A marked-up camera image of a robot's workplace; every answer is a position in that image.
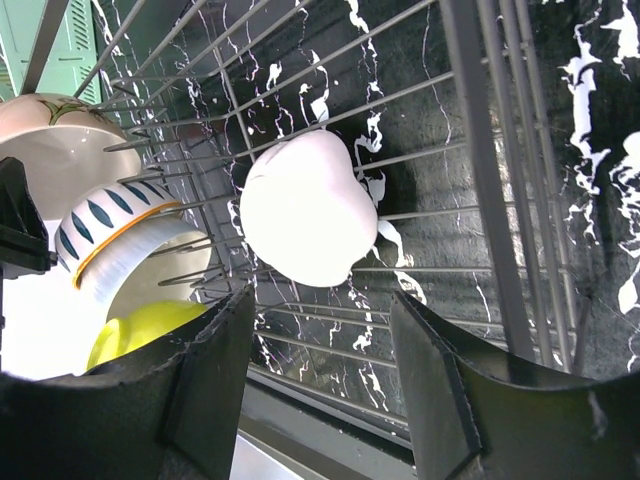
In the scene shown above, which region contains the white ribbed bowl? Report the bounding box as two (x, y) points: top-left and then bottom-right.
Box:
(79, 216), (212, 321)

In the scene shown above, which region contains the striped white bowl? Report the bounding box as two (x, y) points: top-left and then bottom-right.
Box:
(54, 180), (183, 289)

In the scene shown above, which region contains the beige bowl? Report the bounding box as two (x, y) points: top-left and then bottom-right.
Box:
(1, 93), (142, 221)

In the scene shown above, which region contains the white flower-shaped bowl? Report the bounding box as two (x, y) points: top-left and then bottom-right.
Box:
(240, 129), (378, 288)

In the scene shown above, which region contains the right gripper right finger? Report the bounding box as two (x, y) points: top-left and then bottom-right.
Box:
(389, 292), (639, 479)

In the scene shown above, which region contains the yellow bowl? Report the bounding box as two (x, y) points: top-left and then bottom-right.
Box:
(86, 300), (207, 371)

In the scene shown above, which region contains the black wire dish rack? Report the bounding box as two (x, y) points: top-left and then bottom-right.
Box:
(19, 0), (601, 451)

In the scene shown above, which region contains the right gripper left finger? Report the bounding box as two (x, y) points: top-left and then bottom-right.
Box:
(1, 286), (255, 479)

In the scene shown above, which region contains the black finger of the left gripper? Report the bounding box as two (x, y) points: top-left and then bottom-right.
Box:
(1, 157), (56, 280)

